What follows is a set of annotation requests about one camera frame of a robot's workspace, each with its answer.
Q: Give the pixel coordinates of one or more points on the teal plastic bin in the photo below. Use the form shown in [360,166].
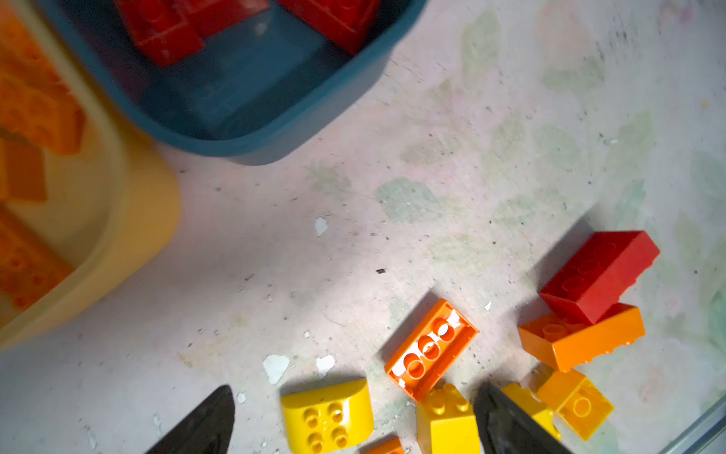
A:
[256,92]

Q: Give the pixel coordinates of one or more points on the red two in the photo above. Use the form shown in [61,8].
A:
[159,30]

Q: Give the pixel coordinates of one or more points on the orange two by four brick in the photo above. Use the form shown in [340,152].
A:
[564,344]

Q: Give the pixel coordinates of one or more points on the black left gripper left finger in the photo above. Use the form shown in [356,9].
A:
[208,429]

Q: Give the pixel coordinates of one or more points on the small yellow-orange square brick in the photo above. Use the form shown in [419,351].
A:
[577,401]

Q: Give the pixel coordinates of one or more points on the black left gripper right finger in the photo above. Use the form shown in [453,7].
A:
[503,427]

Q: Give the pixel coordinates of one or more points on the red brick cluster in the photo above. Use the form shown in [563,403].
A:
[597,275]

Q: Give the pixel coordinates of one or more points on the orange brick lying apart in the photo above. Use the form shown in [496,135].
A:
[390,446]

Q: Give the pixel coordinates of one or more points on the orange hollow underside brick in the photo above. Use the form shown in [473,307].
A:
[430,350]

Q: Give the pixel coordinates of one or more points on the yellow plastic bin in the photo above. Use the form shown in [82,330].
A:
[110,208]

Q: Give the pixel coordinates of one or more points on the yellow small cube brick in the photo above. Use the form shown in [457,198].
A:
[446,423]

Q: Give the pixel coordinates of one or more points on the yellow curved brick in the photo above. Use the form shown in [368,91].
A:
[328,419]

